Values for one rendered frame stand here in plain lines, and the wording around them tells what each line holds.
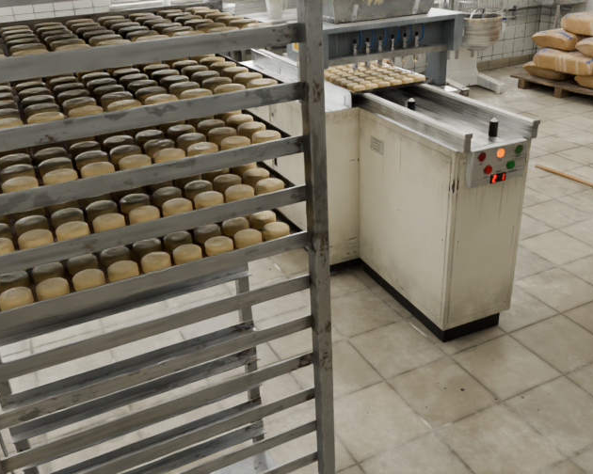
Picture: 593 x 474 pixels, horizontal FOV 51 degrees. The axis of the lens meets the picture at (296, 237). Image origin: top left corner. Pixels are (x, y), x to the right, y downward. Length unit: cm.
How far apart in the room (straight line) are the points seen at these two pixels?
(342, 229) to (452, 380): 91
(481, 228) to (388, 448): 87
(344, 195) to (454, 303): 74
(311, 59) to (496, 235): 162
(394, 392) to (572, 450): 61
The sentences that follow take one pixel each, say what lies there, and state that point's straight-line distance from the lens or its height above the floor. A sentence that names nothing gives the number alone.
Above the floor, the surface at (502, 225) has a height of 50.
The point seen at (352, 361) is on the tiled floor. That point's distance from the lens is 251.
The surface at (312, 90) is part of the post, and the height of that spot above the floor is 133.
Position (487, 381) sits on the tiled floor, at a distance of 248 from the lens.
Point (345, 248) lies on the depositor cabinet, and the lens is 298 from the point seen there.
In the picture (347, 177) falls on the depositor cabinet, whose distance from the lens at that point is 284.
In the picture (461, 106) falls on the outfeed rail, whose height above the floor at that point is 87.
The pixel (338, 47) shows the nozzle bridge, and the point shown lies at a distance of 276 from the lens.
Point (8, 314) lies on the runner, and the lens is 103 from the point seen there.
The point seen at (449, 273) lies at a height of 35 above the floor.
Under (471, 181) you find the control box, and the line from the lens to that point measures 225.
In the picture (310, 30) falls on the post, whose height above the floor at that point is 142.
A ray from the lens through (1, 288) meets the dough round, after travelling 112.
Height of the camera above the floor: 156
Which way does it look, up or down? 27 degrees down
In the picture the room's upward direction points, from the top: 3 degrees counter-clockwise
